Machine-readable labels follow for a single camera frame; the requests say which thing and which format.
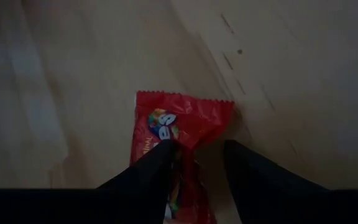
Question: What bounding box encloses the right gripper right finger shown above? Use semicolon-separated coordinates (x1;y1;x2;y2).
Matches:
224;139;326;224

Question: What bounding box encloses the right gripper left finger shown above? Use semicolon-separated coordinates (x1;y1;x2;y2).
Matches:
98;139;180;224

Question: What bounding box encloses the red Skittles candy packet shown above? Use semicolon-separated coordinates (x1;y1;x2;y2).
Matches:
129;90;236;224

